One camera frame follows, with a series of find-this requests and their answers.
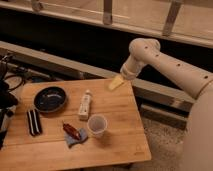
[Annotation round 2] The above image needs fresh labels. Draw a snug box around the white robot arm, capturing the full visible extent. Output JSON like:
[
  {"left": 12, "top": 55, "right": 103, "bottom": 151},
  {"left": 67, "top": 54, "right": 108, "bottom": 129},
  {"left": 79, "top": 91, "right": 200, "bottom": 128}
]
[{"left": 120, "top": 38, "right": 213, "bottom": 171}]

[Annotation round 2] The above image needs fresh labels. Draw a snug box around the white lying bottle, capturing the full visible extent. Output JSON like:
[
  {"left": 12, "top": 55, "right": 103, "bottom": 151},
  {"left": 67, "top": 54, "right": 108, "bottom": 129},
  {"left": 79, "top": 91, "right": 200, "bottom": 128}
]
[{"left": 78, "top": 90, "right": 92, "bottom": 121}]

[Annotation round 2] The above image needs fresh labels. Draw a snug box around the clear plastic cup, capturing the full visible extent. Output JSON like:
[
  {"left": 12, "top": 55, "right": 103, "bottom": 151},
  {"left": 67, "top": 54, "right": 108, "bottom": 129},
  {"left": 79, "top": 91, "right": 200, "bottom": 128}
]
[{"left": 87, "top": 114, "right": 108, "bottom": 138}]

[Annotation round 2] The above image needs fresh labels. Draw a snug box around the dark blue round bowl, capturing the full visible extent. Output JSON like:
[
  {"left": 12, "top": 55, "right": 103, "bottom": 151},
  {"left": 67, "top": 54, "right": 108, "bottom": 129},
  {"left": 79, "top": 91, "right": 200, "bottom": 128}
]
[{"left": 34, "top": 86, "right": 67, "bottom": 113}]

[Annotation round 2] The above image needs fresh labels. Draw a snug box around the wooden table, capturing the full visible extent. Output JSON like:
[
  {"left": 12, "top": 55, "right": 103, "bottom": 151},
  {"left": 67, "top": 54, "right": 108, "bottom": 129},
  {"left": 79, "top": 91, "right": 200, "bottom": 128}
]
[{"left": 0, "top": 79, "right": 151, "bottom": 171}]

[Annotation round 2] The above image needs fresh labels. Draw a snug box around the blue folded cloth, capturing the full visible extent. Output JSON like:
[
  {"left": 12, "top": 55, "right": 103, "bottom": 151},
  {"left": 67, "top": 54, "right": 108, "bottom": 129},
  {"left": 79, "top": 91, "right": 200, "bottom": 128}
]
[{"left": 65, "top": 128, "right": 88, "bottom": 148}]

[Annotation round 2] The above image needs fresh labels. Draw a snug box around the black white striped block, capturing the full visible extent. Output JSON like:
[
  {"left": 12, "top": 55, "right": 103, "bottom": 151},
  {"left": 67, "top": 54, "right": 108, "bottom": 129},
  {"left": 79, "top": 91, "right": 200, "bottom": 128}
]
[{"left": 27, "top": 109, "right": 42, "bottom": 136}]

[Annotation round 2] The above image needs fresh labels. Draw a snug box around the metal window rail frame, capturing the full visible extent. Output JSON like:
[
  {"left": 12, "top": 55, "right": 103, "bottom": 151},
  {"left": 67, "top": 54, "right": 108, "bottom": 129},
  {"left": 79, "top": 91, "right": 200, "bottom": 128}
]
[{"left": 0, "top": 0, "right": 213, "bottom": 48}]

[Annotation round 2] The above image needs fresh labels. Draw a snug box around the black equipment with cables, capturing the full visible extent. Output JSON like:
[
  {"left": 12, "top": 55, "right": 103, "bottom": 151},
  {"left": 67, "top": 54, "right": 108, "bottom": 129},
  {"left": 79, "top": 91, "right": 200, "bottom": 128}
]
[{"left": 0, "top": 55, "right": 18, "bottom": 149}]

